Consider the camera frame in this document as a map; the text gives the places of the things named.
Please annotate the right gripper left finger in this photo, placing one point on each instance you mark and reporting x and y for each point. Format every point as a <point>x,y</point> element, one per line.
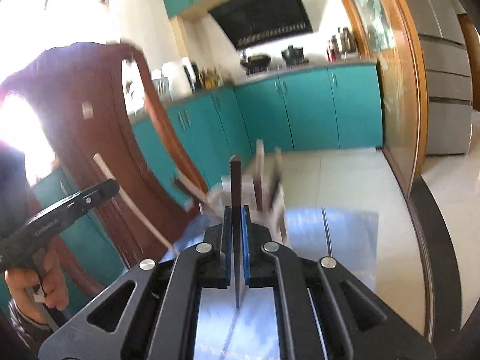
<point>206,265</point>

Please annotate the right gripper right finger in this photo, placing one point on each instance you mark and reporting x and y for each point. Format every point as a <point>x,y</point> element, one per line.
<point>309,324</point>

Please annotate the light wooden chopstick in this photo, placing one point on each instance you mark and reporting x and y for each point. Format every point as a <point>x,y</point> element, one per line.
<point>185,185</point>
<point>133,207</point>

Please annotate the dark brown chopstick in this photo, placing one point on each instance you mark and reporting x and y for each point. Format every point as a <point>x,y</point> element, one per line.
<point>236,205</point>
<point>275,179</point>

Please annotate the teal lower kitchen cabinets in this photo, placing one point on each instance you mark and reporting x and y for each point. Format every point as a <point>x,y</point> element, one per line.
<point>324,108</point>

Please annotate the blue checked table cloth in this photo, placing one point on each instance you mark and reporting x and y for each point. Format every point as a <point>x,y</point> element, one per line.
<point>223,332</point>

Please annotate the white plastic utensil basket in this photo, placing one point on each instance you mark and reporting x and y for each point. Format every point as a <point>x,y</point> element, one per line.
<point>272,217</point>

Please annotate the carved wooden chair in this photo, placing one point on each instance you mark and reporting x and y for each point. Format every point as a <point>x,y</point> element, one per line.
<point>78,94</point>

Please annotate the black wok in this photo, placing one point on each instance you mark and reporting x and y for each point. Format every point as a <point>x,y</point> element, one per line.
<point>256,62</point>

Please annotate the black cooking pot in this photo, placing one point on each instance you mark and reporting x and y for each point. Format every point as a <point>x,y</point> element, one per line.
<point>293,55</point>

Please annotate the black range hood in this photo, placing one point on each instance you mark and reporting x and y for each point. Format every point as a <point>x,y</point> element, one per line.
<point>249,23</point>

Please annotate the grey refrigerator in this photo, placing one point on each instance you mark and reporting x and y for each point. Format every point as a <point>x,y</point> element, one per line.
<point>448,74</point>

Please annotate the glass sliding door wooden frame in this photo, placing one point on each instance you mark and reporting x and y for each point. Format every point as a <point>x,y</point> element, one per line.
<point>385,31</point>

